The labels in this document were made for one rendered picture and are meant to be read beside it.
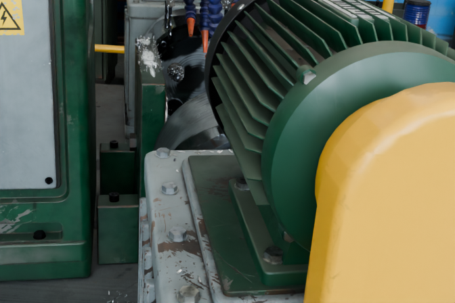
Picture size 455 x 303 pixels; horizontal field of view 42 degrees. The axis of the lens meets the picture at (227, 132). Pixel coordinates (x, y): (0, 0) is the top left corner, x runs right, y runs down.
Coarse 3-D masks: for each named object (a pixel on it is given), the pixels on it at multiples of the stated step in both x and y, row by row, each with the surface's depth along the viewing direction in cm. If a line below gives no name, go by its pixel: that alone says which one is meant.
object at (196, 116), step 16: (176, 112) 88; (192, 112) 84; (208, 112) 82; (176, 128) 84; (192, 128) 80; (208, 128) 77; (160, 144) 86; (176, 144) 80; (192, 144) 76; (208, 144) 74; (224, 144) 74
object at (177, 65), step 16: (176, 16) 136; (160, 32) 131; (176, 32) 128; (160, 48) 129; (176, 48) 129; (192, 48) 129; (176, 64) 129; (192, 64) 131; (176, 80) 129; (192, 80) 132; (176, 96) 133; (192, 96) 134
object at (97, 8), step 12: (96, 0) 406; (108, 0) 416; (96, 12) 410; (108, 12) 419; (96, 24) 413; (108, 24) 422; (96, 36) 416; (108, 36) 425; (96, 60) 422; (108, 60) 431; (96, 72) 426; (108, 72) 437; (108, 84) 448
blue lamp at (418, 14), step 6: (408, 6) 143; (414, 6) 142; (420, 6) 142; (426, 6) 142; (408, 12) 144; (414, 12) 143; (420, 12) 142; (426, 12) 143; (408, 18) 144; (414, 18) 143; (420, 18) 143; (426, 18) 144; (420, 24) 144
